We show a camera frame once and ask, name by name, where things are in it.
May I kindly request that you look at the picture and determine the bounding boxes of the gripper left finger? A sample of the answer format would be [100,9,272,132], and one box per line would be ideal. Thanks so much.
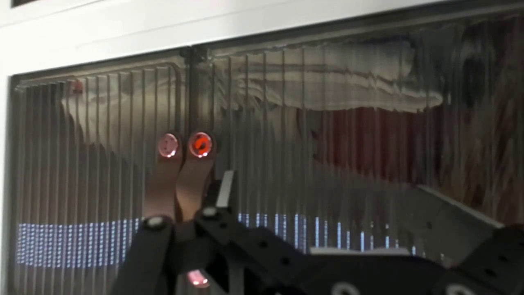
[111,170,312,295]

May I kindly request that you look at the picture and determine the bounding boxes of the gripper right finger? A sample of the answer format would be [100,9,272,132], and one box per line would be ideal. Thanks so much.
[433,223,524,295]

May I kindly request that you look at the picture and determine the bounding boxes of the ribbed glass cabinet door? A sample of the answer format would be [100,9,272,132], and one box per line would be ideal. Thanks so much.
[7,51,190,295]
[188,3,524,295]

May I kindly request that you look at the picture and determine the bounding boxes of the white cabinet with glass doors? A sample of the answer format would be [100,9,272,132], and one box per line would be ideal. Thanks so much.
[0,0,524,295]

